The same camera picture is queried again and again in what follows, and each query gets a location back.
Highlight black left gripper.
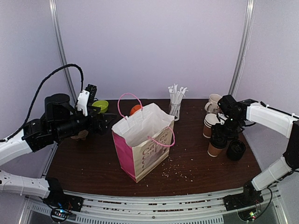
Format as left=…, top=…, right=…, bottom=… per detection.
left=53, top=104, right=116, bottom=140

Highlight stack of brown paper cups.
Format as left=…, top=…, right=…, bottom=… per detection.
left=203, top=113, right=220, bottom=138

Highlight cardboard cup carrier stack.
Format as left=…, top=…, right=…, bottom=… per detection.
left=71, top=130, right=89, bottom=141

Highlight brown paper coffee cup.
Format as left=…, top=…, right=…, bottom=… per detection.
left=207, top=138, right=225, bottom=157

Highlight paper cakes bag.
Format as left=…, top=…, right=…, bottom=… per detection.
left=112, top=103, right=175, bottom=182

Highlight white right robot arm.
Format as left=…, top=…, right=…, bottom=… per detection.
left=208, top=95, right=299, bottom=210

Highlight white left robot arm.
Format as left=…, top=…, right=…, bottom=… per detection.
left=0, top=93, right=117, bottom=207

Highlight green plastic bowl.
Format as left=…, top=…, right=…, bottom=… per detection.
left=92, top=100, right=109, bottom=114

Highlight stack of black lids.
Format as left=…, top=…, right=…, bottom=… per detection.
left=226, top=140, right=246, bottom=161

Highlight white ceramic mug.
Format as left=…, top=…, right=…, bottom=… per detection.
left=205, top=94, right=222, bottom=114

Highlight orange plastic bowl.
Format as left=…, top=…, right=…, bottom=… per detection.
left=129, top=105, right=142, bottom=116

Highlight white stirrers in holder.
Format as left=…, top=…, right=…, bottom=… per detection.
left=168, top=84, right=189, bottom=121

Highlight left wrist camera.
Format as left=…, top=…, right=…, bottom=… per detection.
left=76, top=84, right=97, bottom=116

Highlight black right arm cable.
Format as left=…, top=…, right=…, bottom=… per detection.
left=259, top=100, right=299, bottom=119

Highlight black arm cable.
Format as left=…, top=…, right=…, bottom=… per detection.
left=259, top=100, right=299, bottom=119
left=0, top=64, right=85, bottom=143

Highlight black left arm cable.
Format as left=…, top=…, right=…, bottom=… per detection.
left=0, top=64, right=85, bottom=143

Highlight right aluminium frame post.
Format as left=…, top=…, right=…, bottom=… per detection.
left=228, top=0, right=256, bottom=97

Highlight aluminium frame post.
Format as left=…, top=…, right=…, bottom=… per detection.
left=228, top=0, right=256, bottom=97
left=49, top=0, right=77, bottom=103

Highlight left aluminium frame post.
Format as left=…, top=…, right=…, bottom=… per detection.
left=49, top=0, right=77, bottom=103

